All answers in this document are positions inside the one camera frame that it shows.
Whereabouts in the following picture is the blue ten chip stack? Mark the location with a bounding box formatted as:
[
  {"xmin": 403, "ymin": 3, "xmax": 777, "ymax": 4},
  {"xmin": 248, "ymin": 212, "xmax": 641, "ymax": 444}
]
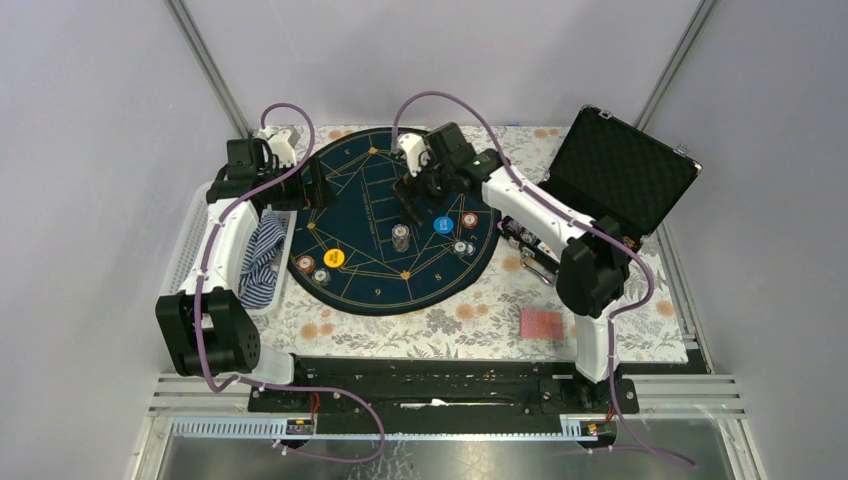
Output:
[{"xmin": 391, "ymin": 224, "xmax": 411, "ymax": 253}]

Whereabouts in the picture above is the black chip carrying case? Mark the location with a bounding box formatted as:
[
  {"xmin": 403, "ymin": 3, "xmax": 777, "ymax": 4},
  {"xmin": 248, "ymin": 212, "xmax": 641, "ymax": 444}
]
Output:
[{"xmin": 531, "ymin": 105, "xmax": 701, "ymax": 267}]

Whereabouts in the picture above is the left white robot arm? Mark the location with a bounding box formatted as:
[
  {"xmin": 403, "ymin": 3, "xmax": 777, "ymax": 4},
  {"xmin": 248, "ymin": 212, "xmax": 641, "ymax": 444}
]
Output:
[{"xmin": 155, "ymin": 134, "xmax": 335, "ymax": 378}]

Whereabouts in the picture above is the purple chip row in case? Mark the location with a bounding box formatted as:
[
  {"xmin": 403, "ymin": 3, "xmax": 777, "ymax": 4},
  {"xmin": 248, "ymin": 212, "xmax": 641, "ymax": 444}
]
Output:
[{"xmin": 500, "ymin": 216, "xmax": 538, "ymax": 246}]

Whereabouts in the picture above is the yellow dealer button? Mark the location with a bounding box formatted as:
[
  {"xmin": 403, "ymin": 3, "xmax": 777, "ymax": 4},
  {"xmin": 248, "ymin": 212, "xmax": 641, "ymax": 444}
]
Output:
[{"xmin": 323, "ymin": 248, "xmax": 346, "ymax": 269}]

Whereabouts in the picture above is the white plastic basket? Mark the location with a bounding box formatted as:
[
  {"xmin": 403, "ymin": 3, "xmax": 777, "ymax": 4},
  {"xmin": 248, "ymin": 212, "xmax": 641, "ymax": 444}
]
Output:
[{"xmin": 160, "ymin": 182, "xmax": 297, "ymax": 321}]

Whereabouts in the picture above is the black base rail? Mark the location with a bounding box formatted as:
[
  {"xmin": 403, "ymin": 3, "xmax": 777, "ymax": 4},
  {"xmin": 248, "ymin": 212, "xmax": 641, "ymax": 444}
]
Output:
[{"xmin": 248, "ymin": 357, "xmax": 640, "ymax": 435}]

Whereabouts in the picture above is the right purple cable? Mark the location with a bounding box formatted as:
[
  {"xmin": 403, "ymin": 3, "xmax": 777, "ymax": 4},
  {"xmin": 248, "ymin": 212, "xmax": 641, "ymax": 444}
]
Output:
[{"xmin": 390, "ymin": 91, "xmax": 698, "ymax": 469}]

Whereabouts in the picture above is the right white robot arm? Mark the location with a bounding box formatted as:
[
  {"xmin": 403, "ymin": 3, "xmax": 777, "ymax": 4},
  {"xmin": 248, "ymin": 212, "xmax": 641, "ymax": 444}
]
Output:
[{"xmin": 391, "ymin": 123, "xmax": 631, "ymax": 412}]

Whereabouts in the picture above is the red card deck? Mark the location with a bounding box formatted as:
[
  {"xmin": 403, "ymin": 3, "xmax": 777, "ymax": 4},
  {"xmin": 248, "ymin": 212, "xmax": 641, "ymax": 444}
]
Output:
[{"xmin": 519, "ymin": 310, "xmax": 565, "ymax": 341}]

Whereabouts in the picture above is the blue dealer button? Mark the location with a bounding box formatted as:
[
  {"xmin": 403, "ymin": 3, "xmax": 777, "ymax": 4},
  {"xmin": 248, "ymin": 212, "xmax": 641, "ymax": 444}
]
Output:
[{"xmin": 432, "ymin": 216, "xmax": 454, "ymax": 235}]

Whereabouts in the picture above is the striped blue white cloth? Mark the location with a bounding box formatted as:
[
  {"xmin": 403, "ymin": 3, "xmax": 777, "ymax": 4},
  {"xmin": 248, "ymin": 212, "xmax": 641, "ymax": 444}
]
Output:
[{"xmin": 238, "ymin": 210, "xmax": 288, "ymax": 309}]

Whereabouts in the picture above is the red five chip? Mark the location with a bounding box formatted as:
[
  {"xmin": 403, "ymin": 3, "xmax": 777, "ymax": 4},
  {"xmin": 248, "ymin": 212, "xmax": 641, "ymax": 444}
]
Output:
[
  {"xmin": 295, "ymin": 255, "xmax": 316, "ymax": 274},
  {"xmin": 461, "ymin": 212, "xmax": 478, "ymax": 228}
]

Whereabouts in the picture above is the round dark blue poker mat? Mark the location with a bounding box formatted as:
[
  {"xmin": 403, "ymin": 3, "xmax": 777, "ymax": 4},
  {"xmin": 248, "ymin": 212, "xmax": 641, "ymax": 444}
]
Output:
[{"xmin": 287, "ymin": 127, "xmax": 501, "ymax": 316}]

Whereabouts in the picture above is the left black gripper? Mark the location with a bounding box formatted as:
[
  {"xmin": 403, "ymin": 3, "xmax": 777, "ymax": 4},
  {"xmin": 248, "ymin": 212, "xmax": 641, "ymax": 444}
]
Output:
[{"xmin": 258, "ymin": 155, "xmax": 337, "ymax": 210}]

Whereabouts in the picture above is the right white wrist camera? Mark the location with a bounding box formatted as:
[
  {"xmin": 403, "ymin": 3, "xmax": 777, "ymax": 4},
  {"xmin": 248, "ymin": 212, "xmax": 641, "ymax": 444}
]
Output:
[{"xmin": 397, "ymin": 133, "xmax": 431, "ymax": 178}]

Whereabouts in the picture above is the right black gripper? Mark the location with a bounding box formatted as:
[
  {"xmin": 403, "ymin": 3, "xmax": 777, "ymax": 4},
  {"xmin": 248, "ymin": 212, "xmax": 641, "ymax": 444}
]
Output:
[{"xmin": 391, "ymin": 149, "xmax": 456, "ymax": 227}]

